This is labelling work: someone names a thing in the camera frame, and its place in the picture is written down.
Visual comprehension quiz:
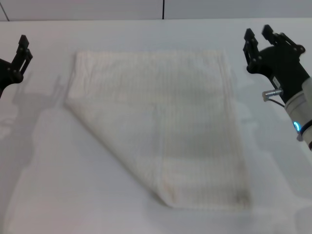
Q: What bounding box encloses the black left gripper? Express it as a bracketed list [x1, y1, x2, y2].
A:
[0, 35, 34, 98]

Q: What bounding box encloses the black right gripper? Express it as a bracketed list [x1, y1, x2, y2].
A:
[243, 24, 311, 103]

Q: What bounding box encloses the white striped towel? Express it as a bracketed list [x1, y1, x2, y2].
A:
[63, 49, 252, 212]

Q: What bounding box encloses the silver angled gripper cable plug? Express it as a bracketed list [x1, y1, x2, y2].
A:
[262, 89, 284, 100]

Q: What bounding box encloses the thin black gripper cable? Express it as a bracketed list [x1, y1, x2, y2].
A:
[267, 97, 286, 108]

